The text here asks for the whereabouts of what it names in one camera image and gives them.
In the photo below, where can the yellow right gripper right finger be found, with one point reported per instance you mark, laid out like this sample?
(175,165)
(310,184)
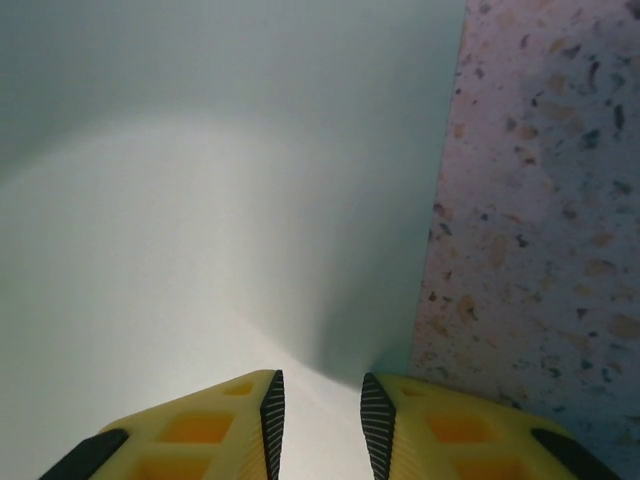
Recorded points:
(450,435)

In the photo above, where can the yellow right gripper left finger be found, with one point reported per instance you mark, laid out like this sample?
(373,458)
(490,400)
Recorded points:
(200,435)

